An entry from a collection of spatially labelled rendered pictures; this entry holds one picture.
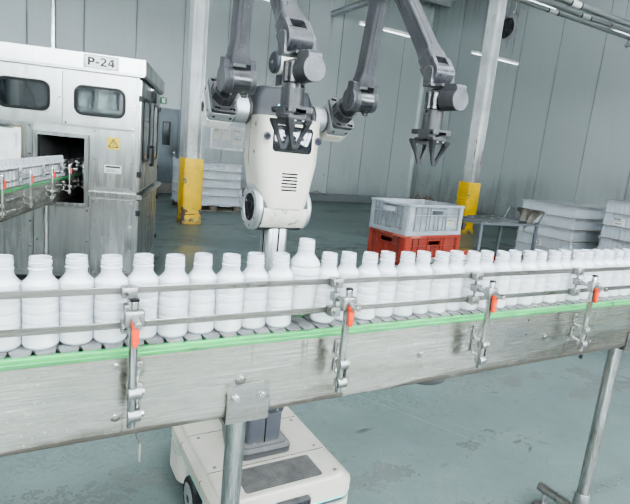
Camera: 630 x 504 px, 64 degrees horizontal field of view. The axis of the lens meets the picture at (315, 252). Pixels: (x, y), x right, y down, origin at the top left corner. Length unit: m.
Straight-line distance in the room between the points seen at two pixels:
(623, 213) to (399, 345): 6.65
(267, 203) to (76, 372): 0.92
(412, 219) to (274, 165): 2.01
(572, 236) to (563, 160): 5.13
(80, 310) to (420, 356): 0.83
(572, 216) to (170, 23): 9.83
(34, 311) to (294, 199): 1.00
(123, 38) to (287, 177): 11.70
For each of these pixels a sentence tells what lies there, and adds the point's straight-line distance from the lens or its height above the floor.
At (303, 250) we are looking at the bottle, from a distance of 1.14.
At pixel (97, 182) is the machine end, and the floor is 0.96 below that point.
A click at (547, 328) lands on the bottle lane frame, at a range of 1.75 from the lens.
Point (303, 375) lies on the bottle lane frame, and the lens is 1.19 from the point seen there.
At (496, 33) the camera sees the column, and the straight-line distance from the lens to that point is 11.91.
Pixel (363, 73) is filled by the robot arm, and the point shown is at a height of 1.66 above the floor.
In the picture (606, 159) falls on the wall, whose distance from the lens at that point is 12.69.
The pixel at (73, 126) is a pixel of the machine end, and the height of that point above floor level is 1.41.
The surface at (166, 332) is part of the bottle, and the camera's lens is 1.06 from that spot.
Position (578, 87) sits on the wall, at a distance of 13.38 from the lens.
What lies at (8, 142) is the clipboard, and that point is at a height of 1.23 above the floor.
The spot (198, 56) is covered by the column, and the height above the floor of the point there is 2.73.
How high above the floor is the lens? 1.39
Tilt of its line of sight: 11 degrees down
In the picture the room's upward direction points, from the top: 6 degrees clockwise
